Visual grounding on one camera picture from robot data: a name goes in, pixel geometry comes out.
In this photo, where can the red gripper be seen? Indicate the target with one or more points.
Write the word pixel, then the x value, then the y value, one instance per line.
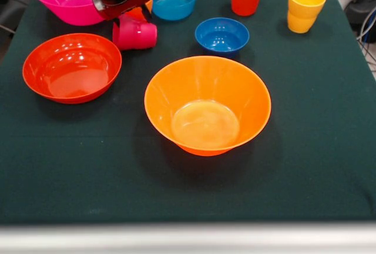
pixel 123 8

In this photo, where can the small orange cup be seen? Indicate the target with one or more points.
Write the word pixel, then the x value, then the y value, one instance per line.
pixel 138 13

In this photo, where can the magenta cup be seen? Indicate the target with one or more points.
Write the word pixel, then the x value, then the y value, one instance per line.
pixel 138 35

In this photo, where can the shallow red-orange bowl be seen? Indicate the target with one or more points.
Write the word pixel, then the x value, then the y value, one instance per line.
pixel 73 60

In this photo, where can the dark blue bowl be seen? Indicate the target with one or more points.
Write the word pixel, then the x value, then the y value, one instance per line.
pixel 221 43

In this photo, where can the yellow cup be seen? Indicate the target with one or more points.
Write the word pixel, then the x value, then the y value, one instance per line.
pixel 304 16

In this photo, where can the dark green tablecloth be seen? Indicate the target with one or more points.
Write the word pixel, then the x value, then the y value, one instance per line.
pixel 188 186

